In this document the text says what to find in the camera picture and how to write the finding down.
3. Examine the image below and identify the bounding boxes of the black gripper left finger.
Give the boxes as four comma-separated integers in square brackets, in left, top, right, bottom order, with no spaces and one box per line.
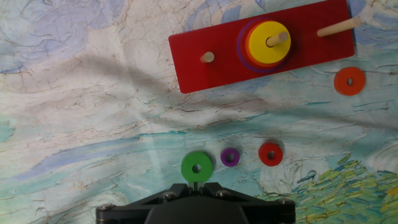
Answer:
[96,181,196,224]

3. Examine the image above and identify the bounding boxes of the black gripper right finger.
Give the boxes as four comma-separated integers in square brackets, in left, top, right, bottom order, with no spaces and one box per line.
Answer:
[195,181,296,224]

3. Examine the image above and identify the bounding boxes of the green Hanoi ring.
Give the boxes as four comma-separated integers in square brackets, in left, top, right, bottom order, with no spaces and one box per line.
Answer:
[180,151,215,184]

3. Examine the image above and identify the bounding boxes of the red Hanoi base board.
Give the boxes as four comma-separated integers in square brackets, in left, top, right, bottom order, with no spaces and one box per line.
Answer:
[168,0,362,95]

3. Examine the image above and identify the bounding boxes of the landscape painting print cloth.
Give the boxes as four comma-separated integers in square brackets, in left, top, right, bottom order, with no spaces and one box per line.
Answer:
[0,0,398,224]

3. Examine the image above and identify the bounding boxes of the small red Hanoi ring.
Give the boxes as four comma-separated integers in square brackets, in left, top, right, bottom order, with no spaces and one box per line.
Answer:
[258,142,284,167]

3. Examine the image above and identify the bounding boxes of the small purple Hanoi ring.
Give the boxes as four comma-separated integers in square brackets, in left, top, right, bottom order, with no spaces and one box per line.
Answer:
[220,147,241,167]

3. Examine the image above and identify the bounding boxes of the small orange Hanoi ring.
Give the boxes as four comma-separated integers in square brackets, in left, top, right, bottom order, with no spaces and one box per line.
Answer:
[333,67,367,96]

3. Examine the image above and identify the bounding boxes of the large orange Hanoi ring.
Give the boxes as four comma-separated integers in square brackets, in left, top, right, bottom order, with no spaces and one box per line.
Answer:
[244,19,292,69]

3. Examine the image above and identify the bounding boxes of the yellow Hanoi ring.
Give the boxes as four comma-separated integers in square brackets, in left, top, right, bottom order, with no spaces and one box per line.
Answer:
[248,21,292,65]

